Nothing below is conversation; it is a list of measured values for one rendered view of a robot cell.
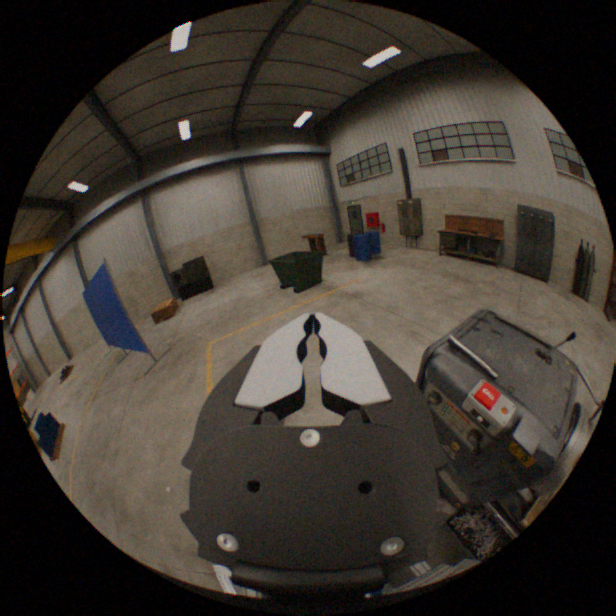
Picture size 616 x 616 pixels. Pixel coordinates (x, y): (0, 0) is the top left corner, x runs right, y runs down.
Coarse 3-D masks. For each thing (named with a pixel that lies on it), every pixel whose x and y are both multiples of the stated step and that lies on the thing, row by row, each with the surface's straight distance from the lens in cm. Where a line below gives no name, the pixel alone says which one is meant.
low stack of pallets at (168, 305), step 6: (168, 300) 798; (174, 300) 794; (156, 306) 799; (162, 306) 730; (168, 306) 693; (174, 306) 756; (156, 312) 755; (162, 312) 704; (168, 312) 731; (174, 312) 739; (156, 318) 735; (162, 318) 712; (156, 324) 728
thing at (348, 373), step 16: (320, 320) 12; (320, 336) 10; (336, 336) 10; (352, 336) 10; (320, 352) 11; (336, 352) 9; (352, 352) 9; (368, 352) 9; (320, 368) 8; (336, 368) 8; (352, 368) 8; (368, 368) 8; (336, 384) 8; (352, 384) 8; (368, 384) 8; (384, 384) 8; (336, 400) 8; (352, 400) 7; (368, 400) 7; (384, 400) 8
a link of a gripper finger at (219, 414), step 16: (256, 352) 10; (240, 368) 9; (224, 384) 9; (240, 384) 8; (208, 400) 9; (224, 400) 8; (208, 416) 8; (224, 416) 8; (240, 416) 8; (256, 416) 7; (208, 432) 8; (224, 432) 7; (192, 448) 8; (192, 464) 8
